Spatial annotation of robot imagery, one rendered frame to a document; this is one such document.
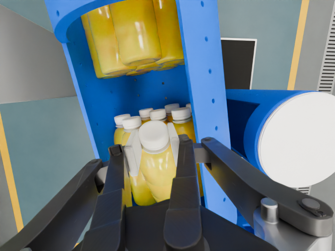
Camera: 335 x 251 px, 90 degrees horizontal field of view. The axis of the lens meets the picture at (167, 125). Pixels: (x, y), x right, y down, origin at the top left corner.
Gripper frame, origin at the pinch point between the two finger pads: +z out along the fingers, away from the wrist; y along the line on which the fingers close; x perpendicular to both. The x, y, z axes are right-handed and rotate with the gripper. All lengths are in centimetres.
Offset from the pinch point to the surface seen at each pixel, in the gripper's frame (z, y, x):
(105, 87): 25.0, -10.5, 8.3
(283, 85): 127, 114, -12
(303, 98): 22.8, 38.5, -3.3
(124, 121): 15.1, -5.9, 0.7
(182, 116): 13.8, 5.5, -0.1
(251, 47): 112, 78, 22
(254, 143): 24.5, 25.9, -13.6
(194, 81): 4.4, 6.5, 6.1
